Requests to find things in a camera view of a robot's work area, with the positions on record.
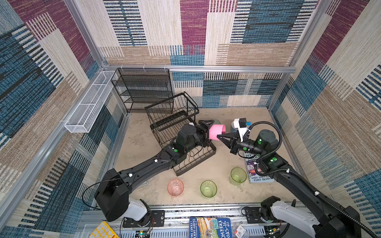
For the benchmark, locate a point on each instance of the small clear plastic packet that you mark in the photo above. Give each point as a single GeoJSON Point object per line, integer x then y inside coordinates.
{"type": "Point", "coordinates": [239, 231]}

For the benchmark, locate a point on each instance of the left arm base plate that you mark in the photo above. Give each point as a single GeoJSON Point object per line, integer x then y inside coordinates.
{"type": "Point", "coordinates": [152, 218]}

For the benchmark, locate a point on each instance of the white mesh wall basket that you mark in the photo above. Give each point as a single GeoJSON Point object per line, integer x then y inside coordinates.
{"type": "Point", "coordinates": [87, 111]}

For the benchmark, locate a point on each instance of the pink plastic cup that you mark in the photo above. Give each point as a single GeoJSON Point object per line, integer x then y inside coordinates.
{"type": "Point", "coordinates": [216, 130]}

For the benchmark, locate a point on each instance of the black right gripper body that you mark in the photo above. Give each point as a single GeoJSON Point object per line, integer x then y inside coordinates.
{"type": "Point", "coordinates": [234, 144]}

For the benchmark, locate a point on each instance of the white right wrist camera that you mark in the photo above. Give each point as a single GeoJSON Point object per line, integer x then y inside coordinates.
{"type": "Point", "coordinates": [243, 127]}

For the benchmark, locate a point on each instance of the blue ceramic mug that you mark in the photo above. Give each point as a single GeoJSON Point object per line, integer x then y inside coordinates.
{"type": "Point", "coordinates": [233, 128]}

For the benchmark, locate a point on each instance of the pink transparent glass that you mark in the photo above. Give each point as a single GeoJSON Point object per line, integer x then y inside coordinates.
{"type": "Point", "coordinates": [175, 187]}

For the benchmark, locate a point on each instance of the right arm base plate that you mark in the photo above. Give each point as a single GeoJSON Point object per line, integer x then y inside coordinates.
{"type": "Point", "coordinates": [254, 215]}

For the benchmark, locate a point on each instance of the black mesh shelf unit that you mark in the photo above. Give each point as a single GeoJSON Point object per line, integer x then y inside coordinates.
{"type": "Point", "coordinates": [141, 87]}

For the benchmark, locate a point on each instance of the yellow card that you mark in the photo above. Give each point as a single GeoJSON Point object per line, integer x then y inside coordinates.
{"type": "Point", "coordinates": [103, 230]}

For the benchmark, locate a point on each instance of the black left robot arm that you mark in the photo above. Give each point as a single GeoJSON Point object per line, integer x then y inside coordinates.
{"type": "Point", "coordinates": [112, 195]}

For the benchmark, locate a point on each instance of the black wire dish rack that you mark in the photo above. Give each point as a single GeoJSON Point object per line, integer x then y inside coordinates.
{"type": "Point", "coordinates": [172, 122]}

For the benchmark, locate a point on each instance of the green transparent glass middle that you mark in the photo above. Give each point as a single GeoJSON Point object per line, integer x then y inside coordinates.
{"type": "Point", "coordinates": [208, 189]}

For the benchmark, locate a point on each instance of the green transparent glass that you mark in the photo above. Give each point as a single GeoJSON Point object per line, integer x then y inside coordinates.
{"type": "Point", "coordinates": [238, 176]}
{"type": "Point", "coordinates": [208, 189]}

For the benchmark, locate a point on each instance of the green transparent glass right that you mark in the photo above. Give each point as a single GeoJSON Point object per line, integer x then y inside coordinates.
{"type": "Point", "coordinates": [238, 176]}

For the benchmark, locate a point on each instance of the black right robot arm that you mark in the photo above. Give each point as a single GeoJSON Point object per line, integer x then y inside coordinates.
{"type": "Point", "coordinates": [327, 218]}

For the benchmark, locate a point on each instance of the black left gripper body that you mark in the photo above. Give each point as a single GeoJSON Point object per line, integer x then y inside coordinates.
{"type": "Point", "coordinates": [203, 136]}

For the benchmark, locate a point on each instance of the blue treehouse book front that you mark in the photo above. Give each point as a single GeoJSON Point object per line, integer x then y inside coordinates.
{"type": "Point", "coordinates": [205, 227]}

